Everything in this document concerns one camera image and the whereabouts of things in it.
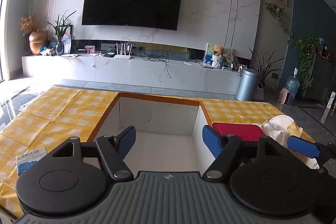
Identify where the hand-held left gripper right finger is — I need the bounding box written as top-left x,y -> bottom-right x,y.
202,125 -> 288,180

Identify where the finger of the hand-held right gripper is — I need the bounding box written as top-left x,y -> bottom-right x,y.
287,135 -> 321,159

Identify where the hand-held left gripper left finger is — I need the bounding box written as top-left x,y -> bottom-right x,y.
49,126 -> 137,180

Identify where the orange and white cardboard box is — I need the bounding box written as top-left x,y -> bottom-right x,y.
92,92 -> 218,174

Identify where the pale yellow cloth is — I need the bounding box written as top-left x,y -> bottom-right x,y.
287,122 -> 304,136

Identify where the red box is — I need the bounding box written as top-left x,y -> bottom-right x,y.
212,122 -> 265,142

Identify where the white paper plate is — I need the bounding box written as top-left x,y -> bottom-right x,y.
259,115 -> 321,169

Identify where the white upright stick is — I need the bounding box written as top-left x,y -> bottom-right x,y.
321,91 -> 336,124

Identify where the pink stool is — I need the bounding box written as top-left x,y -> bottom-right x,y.
279,88 -> 293,104

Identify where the blue water bottle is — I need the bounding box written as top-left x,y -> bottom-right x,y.
285,68 -> 300,101

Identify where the grey metal trash can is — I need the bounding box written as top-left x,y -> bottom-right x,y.
235,69 -> 261,102

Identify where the white marble television cabinet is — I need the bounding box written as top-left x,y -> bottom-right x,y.
21,52 -> 242,94

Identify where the dark grey cabinet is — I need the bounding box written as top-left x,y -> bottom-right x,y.
306,52 -> 336,104

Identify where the yellow checkered tablecloth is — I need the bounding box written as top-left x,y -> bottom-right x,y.
0,86 -> 317,216

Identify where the white router with antennas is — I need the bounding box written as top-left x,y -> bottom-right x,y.
113,41 -> 133,59

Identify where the long-leaf potted plant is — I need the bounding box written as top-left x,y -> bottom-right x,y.
249,48 -> 285,101

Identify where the brown teddy bear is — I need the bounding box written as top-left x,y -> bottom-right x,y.
212,45 -> 225,69

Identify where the trailing green vine plant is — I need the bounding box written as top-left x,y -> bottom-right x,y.
266,3 -> 323,90

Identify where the blue and white tissue pack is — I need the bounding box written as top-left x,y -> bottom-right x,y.
15,147 -> 48,176

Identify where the green plant in glass vase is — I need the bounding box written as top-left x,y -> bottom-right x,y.
47,10 -> 78,56

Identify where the golden acorn ornament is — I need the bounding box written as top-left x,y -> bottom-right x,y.
28,29 -> 49,56

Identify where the dried flower bouquet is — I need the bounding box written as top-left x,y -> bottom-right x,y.
20,14 -> 36,35

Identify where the black cable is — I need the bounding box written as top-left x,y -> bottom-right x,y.
140,51 -> 172,79

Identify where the black wall television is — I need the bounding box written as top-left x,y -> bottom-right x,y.
81,0 -> 185,31

